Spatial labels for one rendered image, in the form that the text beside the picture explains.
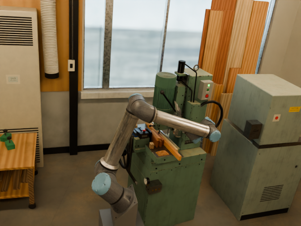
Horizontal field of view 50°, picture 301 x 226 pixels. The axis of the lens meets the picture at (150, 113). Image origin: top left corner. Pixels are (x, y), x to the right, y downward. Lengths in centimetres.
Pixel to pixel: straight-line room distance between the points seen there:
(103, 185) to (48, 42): 186
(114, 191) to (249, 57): 287
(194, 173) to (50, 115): 194
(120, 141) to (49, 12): 176
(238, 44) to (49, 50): 237
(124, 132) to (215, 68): 233
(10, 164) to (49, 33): 138
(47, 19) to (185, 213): 241
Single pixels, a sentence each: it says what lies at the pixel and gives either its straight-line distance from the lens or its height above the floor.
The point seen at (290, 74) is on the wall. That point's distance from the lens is 497.
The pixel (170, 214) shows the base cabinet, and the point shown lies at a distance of 326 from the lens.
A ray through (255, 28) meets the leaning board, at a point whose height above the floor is 173.
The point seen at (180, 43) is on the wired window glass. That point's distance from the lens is 422.
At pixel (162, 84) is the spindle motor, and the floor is 145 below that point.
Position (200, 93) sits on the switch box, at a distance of 275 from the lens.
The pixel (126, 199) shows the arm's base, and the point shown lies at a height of 80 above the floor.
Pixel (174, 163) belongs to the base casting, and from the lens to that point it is 287.
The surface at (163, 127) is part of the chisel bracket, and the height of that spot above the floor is 103.
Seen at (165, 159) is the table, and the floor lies 87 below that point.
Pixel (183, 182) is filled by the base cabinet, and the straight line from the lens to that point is 308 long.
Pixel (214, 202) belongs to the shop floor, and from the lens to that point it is 378.
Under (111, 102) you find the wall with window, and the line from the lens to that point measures 411.
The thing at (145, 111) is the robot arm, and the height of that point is 146.
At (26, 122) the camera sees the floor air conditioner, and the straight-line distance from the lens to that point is 379.
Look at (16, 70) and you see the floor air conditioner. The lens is 356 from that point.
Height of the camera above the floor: 231
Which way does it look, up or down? 24 degrees down
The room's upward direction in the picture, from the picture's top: 6 degrees clockwise
